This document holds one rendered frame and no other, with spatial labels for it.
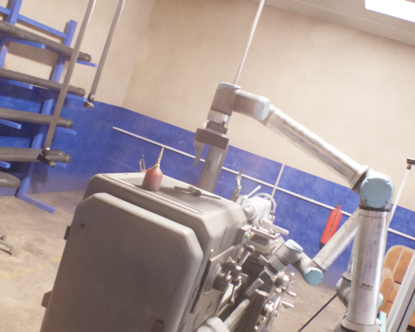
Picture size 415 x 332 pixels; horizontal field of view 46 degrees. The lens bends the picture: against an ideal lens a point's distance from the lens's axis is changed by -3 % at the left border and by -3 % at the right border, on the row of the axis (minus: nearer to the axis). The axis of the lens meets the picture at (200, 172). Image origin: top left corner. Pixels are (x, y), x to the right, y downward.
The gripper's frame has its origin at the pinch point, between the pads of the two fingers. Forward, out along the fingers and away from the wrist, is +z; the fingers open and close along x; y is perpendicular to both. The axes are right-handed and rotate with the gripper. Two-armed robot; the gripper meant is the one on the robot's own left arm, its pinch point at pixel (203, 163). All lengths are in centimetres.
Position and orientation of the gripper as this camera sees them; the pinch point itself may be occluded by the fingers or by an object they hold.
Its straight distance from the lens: 202.5
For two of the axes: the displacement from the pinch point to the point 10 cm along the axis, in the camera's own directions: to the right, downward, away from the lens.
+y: -2.5, -2.0, 9.5
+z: -3.2, 9.4, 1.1
